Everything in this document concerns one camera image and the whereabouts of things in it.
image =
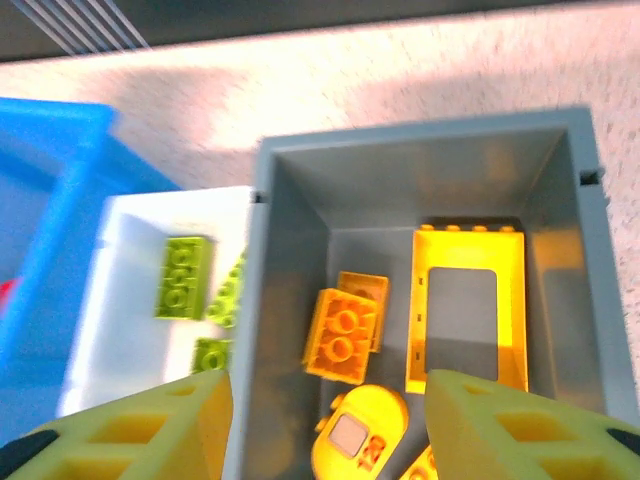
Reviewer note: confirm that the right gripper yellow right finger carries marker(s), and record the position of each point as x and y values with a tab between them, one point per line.
525	440

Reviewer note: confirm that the blue plastic bin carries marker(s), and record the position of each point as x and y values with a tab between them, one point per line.
50	240

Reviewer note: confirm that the yellow rounded lego piece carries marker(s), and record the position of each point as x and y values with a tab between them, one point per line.
370	400

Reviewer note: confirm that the green two-by-two lego brick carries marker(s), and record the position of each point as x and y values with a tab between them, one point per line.
210	356

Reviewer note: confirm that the white plastic bin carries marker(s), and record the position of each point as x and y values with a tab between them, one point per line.
125	350

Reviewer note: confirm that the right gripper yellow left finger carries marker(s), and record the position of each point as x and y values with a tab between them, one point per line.
125	440

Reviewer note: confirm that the red hollow lego piece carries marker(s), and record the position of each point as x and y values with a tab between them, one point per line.
7	300

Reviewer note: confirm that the yellow two-by-two lego brick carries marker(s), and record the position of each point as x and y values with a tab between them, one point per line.
340	335

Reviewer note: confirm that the yellow lego window frame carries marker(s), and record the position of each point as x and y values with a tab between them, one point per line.
420	300

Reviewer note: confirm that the grey plastic bin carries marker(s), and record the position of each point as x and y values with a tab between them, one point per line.
380	165

